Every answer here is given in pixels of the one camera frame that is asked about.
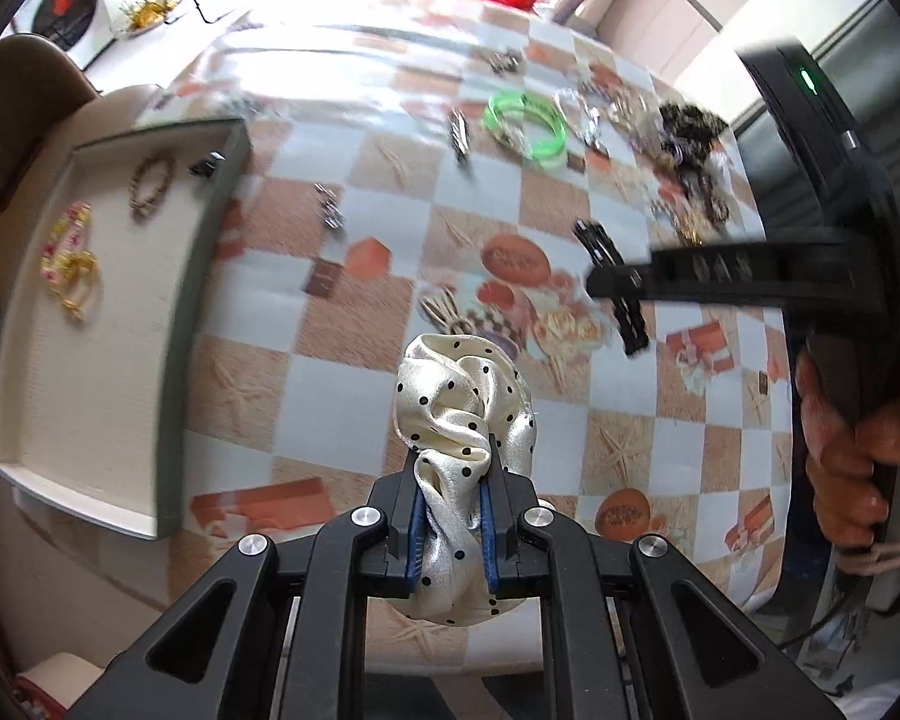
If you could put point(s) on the green translucent bangle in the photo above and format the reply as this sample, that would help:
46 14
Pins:
526 124

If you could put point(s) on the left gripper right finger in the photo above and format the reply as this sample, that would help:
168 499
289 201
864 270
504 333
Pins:
632 630

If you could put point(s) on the patterned checkered tablecloth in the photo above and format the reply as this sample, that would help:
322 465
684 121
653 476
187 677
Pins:
289 419

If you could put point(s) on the silver dark hair clip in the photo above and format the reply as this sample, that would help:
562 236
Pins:
459 135

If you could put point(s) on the white washing machine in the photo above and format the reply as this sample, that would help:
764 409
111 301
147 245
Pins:
81 28

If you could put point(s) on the beige upholstered chair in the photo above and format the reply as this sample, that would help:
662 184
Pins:
48 107

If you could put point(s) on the beige bunny ear hair clip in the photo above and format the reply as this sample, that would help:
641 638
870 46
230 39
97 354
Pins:
440 307

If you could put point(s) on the black claw hair clip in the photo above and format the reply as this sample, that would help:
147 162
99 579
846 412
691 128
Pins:
207 166

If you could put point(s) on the cream polka dot scrunchie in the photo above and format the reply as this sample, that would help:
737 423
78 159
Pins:
459 405

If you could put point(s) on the black beaded rectangular hair clip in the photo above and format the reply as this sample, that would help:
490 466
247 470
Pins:
612 279

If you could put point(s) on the small silver charm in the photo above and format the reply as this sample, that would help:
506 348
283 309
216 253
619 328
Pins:
504 62

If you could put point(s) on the white cabinet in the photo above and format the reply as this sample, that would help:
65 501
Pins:
664 36

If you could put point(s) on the grey jewelry tray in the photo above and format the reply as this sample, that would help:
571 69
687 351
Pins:
91 409

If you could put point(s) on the right hand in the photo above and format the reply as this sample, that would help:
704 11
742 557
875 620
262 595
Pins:
842 459

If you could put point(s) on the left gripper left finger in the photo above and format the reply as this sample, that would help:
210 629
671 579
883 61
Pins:
270 629

